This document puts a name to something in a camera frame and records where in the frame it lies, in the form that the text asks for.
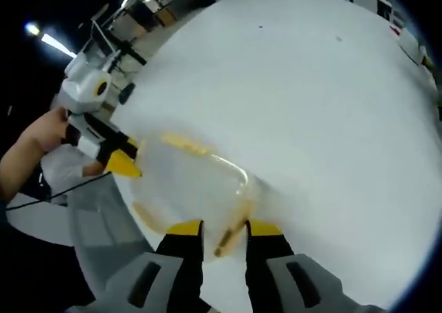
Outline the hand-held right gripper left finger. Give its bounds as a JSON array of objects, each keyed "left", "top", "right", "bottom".
[{"left": 67, "top": 218, "right": 212, "bottom": 313}]

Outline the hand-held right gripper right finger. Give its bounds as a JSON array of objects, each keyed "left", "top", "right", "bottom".
[{"left": 244, "top": 218, "right": 384, "bottom": 313}]

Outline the clear container with yellow buckle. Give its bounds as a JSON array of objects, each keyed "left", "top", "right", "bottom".
[{"left": 128, "top": 129, "right": 260, "bottom": 258}]

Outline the person's left hand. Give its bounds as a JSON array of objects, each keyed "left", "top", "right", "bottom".
[{"left": 32, "top": 108, "right": 72, "bottom": 153}]

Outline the black rounded object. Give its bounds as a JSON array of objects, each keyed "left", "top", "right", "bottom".
[{"left": 118, "top": 82, "right": 135, "bottom": 104}]

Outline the ceiling light strip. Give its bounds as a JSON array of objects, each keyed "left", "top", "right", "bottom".
[{"left": 40, "top": 32, "right": 76, "bottom": 57}]

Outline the large display on stand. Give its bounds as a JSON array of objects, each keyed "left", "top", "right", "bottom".
[{"left": 90, "top": 4, "right": 148, "bottom": 74}]

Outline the black cable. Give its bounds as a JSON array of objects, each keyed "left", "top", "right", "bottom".
[{"left": 6, "top": 172, "right": 108, "bottom": 211}]

